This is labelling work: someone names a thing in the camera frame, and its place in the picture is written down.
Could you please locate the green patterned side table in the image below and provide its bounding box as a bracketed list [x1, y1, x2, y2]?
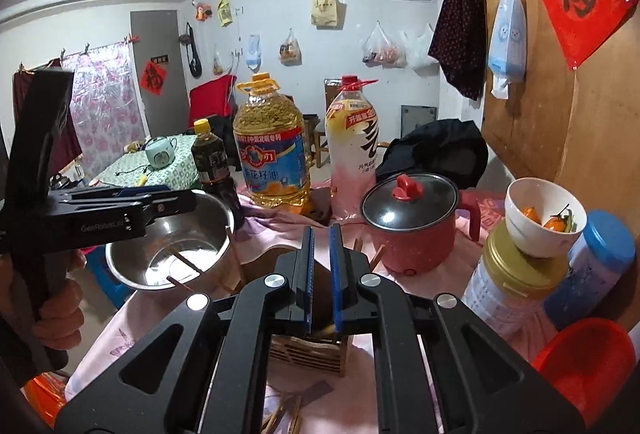
[85, 134, 201, 192]

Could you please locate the gold-lid milk powder can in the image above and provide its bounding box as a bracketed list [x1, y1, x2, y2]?
[462, 219, 571, 337]

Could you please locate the grey door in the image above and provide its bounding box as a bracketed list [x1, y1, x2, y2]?
[130, 8, 193, 140]

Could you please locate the red plastic colander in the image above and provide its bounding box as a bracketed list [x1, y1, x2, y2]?
[531, 318, 637, 415]

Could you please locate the blue and white bag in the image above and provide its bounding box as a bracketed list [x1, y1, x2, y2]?
[487, 0, 528, 100]

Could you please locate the dark red cloth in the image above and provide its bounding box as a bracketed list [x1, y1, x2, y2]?
[11, 69, 83, 165]

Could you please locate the orange plastic bag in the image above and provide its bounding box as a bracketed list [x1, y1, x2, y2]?
[22, 374, 68, 430]

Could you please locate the beige tote bag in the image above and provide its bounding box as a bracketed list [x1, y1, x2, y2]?
[311, 0, 347, 29]

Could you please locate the pile of wooden chopsticks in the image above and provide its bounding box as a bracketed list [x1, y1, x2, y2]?
[259, 391, 307, 434]

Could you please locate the dark dotted garment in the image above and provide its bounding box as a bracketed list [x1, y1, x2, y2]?
[427, 0, 488, 101]

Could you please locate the white ceramic bowl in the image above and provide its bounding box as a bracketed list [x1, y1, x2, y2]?
[504, 177, 588, 259]

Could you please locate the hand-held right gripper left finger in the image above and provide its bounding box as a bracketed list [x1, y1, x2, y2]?
[54, 225, 317, 434]

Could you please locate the grey wall panel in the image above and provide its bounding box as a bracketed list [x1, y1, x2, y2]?
[400, 104, 438, 132]

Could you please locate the blue plastic stool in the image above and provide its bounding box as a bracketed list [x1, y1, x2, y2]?
[86, 250, 132, 311]

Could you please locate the white plastic bag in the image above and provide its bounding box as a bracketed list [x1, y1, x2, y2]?
[402, 23, 441, 71]

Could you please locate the pink drink bottle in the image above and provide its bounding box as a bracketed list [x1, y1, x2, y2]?
[324, 75, 386, 220]

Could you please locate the clear bag with red contents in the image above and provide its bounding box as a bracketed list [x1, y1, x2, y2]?
[361, 20, 408, 68]

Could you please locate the wooden slatted chopstick holder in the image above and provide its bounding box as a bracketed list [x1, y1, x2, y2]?
[239, 234, 388, 379]

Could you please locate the blue face mask pack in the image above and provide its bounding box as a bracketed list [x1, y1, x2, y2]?
[244, 33, 263, 70]

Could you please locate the dark soy sauce bottle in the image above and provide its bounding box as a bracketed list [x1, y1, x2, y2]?
[191, 118, 246, 230]

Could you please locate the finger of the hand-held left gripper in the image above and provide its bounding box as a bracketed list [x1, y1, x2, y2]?
[55, 185, 173, 205]
[70, 191, 198, 227]

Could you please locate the stainless steel bowl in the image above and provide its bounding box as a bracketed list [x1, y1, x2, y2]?
[105, 188, 237, 292]

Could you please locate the black hanging bag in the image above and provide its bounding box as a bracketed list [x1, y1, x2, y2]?
[181, 22, 203, 78]

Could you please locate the pink floral curtain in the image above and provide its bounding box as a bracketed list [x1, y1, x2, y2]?
[61, 39, 147, 180]

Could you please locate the clear bag with yellow contents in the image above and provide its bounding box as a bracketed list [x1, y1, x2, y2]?
[278, 28, 303, 66]

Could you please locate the yellow cooking oil bottle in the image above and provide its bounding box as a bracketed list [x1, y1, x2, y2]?
[234, 72, 312, 215]

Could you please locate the pale green rice cooker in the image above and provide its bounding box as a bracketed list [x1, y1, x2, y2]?
[144, 137, 178, 170]

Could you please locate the round wooden table board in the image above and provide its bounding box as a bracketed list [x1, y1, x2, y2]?
[467, 0, 640, 330]

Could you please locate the blue-lid plastic jar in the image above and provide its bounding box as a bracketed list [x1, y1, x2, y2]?
[542, 209, 637, 331]

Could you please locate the wooden chair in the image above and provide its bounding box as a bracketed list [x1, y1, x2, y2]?
[302, 113, 333, 170]

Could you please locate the red door sticker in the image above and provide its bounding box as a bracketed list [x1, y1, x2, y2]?
[141, 60, 168, 98]

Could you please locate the person's left hand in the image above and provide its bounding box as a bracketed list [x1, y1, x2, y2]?
[31, 250, 87, 355]

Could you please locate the black garment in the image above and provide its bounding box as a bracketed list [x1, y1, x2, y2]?
[375, 118, 490, 190]

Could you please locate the pink floral tablecloth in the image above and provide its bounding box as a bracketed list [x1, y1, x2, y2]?
[65, 191, 561, 434]

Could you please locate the red electric pot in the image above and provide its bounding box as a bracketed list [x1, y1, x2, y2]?
[361, 173, 482, 276]

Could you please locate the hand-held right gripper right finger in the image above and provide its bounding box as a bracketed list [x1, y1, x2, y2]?
[329, 223, 587, 434]

